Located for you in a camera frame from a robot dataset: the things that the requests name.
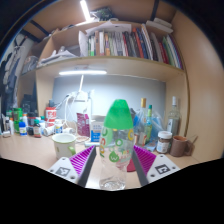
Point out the clear glass bottle white cap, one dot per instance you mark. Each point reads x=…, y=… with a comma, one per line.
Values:
x=173, y=120

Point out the small white jar blue label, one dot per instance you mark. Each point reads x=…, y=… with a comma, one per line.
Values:
x=58, y=127

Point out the slim green glass bottle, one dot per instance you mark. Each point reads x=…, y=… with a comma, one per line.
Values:
x=150, y=110

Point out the long ceiling light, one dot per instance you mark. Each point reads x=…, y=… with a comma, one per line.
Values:
x=85, y=10

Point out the small dark bottle red label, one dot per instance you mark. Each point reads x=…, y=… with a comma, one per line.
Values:
x=37, y=129

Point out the blue and white carton box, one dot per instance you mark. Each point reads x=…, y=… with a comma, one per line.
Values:
x=96, y=131

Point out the maroon snack pouch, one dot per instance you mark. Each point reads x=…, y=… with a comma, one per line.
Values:
x=83, y=124

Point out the wooden shelf unit with books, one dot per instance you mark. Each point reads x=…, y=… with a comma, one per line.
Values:
x=116, y=65

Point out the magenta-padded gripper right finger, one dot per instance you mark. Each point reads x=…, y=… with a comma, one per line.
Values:
x=146, y=160

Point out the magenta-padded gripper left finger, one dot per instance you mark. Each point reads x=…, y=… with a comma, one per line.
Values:
x=81, y=160

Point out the red and white can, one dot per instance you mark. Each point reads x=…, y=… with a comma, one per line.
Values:
x=50, y=115

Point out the white wall power strip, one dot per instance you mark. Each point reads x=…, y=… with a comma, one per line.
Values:
x=81, y=96

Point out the white LED light bar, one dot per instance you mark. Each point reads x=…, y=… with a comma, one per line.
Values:
x=83, y=72

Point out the blue plastic bag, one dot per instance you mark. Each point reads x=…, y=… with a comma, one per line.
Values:
x=158, y=125

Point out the brown ceramic mug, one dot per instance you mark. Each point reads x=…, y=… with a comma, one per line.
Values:
x=178, y=146

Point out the small white bottle blue label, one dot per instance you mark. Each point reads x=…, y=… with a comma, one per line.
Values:
x=22, y=129

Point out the glass bottle with gold cap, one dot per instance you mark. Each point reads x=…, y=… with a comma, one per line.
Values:
x=143, y=103

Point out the white and teal tube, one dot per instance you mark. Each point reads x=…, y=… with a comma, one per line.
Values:
x=90, y=143

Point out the green plastic bottle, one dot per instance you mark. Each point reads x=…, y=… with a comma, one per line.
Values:
x=17, y=116

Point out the clear bottle with green cap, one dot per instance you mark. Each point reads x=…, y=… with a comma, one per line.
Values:
x=116, y=133

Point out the brown jar with white lid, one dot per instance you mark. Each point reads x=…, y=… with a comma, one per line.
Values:
x=164, y=141

